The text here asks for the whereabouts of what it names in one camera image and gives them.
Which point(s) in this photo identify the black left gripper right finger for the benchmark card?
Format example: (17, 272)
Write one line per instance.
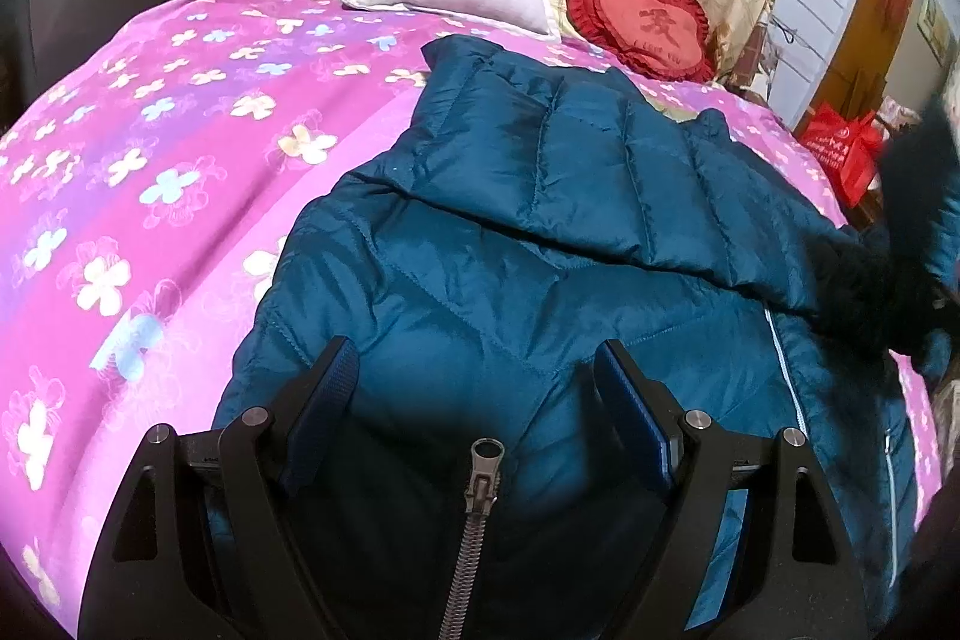
(794, 574)

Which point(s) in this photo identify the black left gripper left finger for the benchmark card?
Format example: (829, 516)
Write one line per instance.
(197, 542)

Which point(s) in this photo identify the dark teal puffer jacket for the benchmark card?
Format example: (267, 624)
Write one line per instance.
(529, 214)

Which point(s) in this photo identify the red plastic bag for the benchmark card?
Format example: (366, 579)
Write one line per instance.
(846, 149)

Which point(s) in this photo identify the red heart-shaped cushion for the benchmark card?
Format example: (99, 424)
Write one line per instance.
(662, 39)

